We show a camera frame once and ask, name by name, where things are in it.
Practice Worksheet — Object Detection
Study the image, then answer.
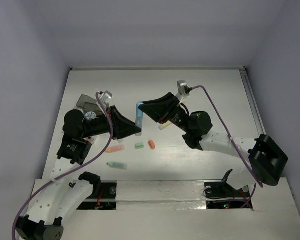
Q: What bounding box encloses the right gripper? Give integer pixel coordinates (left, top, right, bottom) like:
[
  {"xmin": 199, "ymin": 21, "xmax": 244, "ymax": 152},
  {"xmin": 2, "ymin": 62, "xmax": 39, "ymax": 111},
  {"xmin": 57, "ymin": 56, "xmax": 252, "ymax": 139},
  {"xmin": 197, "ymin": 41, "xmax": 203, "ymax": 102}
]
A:
[{"xmin": 136, "ymin": 95, "xmax": 190, "ymax": 134}]

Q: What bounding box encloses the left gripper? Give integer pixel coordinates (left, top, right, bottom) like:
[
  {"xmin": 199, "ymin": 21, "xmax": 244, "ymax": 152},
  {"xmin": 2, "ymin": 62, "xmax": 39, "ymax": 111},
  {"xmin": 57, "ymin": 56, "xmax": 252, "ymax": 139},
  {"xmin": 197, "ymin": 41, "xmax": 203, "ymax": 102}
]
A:
[{"xmin": 80, "ymin": 104, "xmax": 141, "ymax": 139}]

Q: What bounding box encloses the yellow pencil-shaped highlighter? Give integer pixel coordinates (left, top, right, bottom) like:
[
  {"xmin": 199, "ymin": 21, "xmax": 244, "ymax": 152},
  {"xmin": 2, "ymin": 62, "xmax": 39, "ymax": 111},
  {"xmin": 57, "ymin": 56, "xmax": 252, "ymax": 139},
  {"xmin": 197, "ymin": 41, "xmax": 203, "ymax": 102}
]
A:
[{"xmin": 158, "ymin": 121, "xmax": 172, "ymax": 131}]

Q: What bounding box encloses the blue pencil-shaped highlighter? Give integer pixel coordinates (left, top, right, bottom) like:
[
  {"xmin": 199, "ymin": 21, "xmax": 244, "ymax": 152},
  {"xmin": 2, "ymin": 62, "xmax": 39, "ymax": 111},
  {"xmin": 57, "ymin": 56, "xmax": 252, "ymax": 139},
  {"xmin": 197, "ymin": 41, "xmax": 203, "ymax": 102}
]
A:
[{"xmin": 135, "ymin": 106, "xmax": 144, "ymax": 130}]

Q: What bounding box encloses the blue cap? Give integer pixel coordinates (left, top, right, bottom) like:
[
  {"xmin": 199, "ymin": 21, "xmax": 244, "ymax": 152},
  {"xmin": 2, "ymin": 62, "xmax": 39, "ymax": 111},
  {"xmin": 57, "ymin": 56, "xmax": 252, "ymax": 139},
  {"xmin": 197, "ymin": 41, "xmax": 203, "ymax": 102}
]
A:
[{"xmin": 136, "ymin": 102, "xmax": 144, "ymax": 110}]

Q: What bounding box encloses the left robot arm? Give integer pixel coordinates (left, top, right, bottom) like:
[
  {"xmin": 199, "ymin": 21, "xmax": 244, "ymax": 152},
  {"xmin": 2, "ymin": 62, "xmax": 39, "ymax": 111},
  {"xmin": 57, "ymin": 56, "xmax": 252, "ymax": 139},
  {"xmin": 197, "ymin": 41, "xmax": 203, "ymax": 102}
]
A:
[{"xmin": 15, "ymin": 103, "xmax": 142, "ymax": 240}]

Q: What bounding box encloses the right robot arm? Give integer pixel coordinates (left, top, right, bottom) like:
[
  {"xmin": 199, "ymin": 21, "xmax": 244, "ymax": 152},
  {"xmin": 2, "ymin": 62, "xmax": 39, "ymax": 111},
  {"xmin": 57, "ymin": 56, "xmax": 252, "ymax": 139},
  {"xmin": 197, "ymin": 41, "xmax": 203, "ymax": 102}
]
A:
[{"xmin": 138, "ymin": 92, "xmax": 288, "ymax": 196}]

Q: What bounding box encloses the orange pencil-shaped highlighter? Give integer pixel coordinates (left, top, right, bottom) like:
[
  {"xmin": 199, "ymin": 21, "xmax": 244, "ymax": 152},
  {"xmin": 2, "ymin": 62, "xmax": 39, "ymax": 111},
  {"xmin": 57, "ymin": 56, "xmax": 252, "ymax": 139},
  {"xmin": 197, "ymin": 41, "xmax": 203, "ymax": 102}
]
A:
[{"xmin": 105, "ymin": 145, "xmax": 125, "ymax": 153}]

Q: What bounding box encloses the green cap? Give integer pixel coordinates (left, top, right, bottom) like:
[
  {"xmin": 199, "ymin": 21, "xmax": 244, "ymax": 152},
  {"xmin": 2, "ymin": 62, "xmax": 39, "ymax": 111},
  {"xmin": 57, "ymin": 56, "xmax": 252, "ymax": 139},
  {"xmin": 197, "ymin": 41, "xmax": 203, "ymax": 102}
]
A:
[{"xmin": 135, "ymin": 142, "xmax": 145, "ymax": 149}]

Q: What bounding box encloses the clear plastic bin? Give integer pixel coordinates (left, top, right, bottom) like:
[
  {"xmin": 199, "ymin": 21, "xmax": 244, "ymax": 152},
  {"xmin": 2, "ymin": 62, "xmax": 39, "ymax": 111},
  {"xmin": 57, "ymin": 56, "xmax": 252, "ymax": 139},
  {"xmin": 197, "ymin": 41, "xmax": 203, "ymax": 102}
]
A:
[{"xmin": 84, "ymin": 136, "xmax": 96, "ymax": 145}]

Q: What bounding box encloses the orange cap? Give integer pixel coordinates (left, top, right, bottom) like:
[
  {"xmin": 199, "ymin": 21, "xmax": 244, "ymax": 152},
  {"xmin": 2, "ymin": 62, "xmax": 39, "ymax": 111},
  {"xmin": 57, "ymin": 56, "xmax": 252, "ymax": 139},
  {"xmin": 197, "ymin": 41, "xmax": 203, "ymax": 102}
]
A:
[{"xmin": 148, "ymin": 140, "xmax": 156, "ymax": 150}]

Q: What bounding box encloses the green pencil-shaped highlighter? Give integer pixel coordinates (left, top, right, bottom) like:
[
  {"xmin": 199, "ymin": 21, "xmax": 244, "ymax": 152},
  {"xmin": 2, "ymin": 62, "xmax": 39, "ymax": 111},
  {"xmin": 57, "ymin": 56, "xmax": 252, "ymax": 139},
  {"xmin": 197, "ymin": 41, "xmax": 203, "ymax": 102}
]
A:
[{"xmin": 106, "ymin": 162, "xmax": 128, "ymax": 170}]

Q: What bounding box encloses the grey smoked plastic bin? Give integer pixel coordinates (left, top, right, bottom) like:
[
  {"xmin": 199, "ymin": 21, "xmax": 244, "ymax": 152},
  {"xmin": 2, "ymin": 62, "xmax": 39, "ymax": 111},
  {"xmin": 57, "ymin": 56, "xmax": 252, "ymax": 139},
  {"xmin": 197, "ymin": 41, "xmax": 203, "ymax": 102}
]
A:
[{"xmin": 75, "ymin": 94, "xmax": 101, "ymax": 112}]

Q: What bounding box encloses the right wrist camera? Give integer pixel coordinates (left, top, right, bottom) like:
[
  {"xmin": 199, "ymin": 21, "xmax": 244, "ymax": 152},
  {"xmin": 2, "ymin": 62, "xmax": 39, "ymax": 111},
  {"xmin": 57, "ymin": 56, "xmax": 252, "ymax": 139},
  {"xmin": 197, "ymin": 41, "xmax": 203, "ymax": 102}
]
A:
[{"xmin": 176, "ymin": 80, "xmax": 193, "ymax": 99}]

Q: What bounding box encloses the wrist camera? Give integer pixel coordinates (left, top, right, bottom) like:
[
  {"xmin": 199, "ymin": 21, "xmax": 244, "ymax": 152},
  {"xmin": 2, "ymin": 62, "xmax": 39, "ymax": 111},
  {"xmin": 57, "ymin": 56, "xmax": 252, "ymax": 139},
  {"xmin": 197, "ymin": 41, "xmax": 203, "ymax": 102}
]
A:
[
  {"xmin": 176, "ymin": 80, "xmax": 193, "ymax": 99},
  {"xmin": 95, "ymin": 90, "xmax": 113, "ymax": 106}
]

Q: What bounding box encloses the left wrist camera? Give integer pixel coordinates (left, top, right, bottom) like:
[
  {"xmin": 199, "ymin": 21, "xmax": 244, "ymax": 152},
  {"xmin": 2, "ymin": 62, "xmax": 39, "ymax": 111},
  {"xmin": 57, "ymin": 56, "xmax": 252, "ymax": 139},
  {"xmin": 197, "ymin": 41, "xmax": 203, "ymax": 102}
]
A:
[{"xmin": 95, "ymin": 90, "xmax": 113, "ymax": 106}]

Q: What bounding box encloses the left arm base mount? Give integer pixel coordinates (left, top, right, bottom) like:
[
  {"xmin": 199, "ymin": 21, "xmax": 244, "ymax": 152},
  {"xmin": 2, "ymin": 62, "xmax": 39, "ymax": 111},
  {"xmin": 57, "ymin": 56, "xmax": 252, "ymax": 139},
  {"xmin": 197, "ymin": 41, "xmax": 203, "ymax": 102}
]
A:
[{"xmin": 77, "ymin": 181, "xmax": 117, "ymax": 211}]

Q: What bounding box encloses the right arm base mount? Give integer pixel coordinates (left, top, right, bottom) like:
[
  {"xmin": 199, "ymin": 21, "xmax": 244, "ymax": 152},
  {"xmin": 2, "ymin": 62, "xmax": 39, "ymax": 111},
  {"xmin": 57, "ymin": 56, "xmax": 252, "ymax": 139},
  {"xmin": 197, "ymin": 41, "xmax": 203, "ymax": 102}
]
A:
[{"xmin": 202, "ymin": 169, "xmax": 253, "ymax": 210}]

